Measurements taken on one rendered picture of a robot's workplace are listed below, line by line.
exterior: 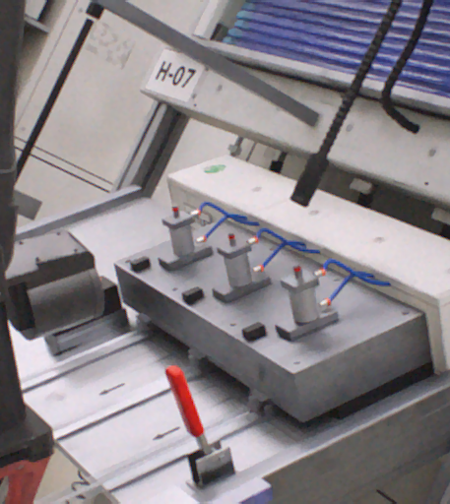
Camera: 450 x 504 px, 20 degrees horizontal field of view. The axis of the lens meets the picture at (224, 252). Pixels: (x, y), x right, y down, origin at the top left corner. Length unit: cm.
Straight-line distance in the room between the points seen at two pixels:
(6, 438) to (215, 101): 67
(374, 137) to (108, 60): 125
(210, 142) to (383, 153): 313
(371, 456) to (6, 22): 46
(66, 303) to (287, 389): 21
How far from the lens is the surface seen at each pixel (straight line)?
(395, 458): 108
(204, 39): 154
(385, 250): 118
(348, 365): 107
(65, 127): 245
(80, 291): 97
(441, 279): 111
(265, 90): 132
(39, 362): 129
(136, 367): 124
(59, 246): 97
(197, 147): 443
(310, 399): 106
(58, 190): 247
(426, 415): 109
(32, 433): 97
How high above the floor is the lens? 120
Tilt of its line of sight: 1 degrees down
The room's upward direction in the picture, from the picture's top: 26 degrees clockwise
